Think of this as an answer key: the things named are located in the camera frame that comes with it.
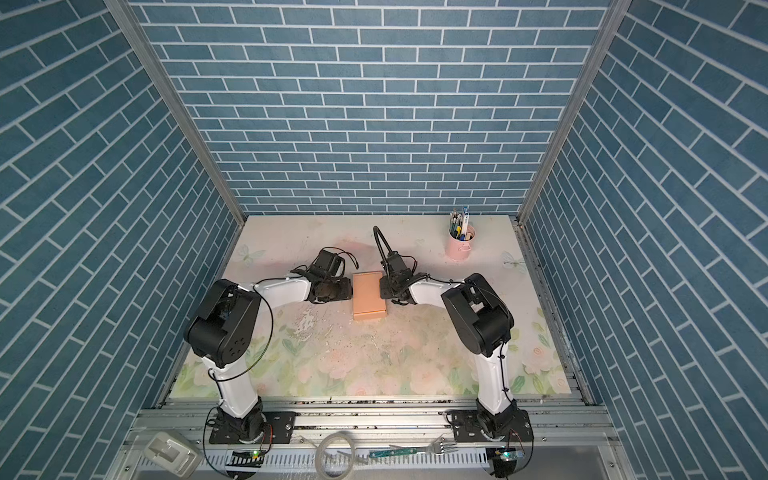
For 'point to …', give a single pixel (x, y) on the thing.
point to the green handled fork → (438, 446)
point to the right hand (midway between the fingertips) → (384, 285)
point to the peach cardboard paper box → (366, 296)
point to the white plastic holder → (173, 454)
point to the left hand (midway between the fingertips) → (349, 291)
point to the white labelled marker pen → (465, 225)
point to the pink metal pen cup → (460, 237)
